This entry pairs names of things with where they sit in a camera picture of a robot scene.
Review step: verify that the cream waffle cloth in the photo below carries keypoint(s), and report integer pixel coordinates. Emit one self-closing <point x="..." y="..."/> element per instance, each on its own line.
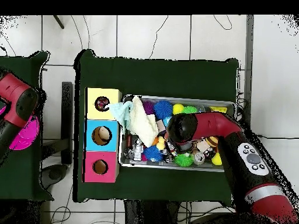
<point x="143" y="123"/>

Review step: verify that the light blue waffle cloth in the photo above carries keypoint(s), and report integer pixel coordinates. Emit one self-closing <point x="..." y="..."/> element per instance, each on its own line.
<point x="120" y="112"/>

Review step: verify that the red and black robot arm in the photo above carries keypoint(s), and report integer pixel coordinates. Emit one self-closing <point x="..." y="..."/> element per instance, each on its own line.
<point x="217" y="124"/>
<point x="14" y="98"/>

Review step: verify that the silver mesh bin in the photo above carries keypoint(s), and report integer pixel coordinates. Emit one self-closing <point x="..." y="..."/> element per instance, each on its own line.
<point x="151" y="164"/>

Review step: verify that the wooden box with three holes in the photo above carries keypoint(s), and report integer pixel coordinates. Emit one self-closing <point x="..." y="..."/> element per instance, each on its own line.
<point x="109" y="112"/>

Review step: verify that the purple spiky monster ball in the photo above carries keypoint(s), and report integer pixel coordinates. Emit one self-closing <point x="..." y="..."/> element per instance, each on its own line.
<point x="148" y="107"/>

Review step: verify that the blue spiky rubber ball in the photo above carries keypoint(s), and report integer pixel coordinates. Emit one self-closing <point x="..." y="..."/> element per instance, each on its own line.
<point x="153" y="153"/>
<point x="163" y="109"/>

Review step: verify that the yellow ball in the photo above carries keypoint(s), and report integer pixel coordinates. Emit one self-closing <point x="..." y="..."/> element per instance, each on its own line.
<point x="178" y="108"/>
<point x="216" y="159"/>

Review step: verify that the green spiky rubber ball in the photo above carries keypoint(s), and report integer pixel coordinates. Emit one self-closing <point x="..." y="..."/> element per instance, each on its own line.
<point x="190" y="109"/>

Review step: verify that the dark green table cloth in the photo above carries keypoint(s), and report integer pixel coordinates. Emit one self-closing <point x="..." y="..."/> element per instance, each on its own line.
<point x="158" y="77"/>

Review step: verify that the plain wooden cube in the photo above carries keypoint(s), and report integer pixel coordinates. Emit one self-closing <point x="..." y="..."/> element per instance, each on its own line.
<point x="202" y="145"/>

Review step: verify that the round wooden burger toy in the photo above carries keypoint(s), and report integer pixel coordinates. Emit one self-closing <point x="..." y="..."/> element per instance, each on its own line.
<point x="213" y="140"/>

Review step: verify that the pink round object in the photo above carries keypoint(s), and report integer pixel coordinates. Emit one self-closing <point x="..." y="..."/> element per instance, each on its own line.
<point x="28" y="135"/>

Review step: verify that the green cloth side table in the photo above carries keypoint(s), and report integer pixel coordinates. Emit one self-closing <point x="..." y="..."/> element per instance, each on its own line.
<point x="23" y="175"/>

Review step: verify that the black rod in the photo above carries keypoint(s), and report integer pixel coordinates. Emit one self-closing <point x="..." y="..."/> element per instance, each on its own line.
<point x="58" y="22"/>

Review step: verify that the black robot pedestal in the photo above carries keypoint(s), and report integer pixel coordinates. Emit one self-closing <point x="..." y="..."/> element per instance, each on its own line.
<point x="151" y="212"/>

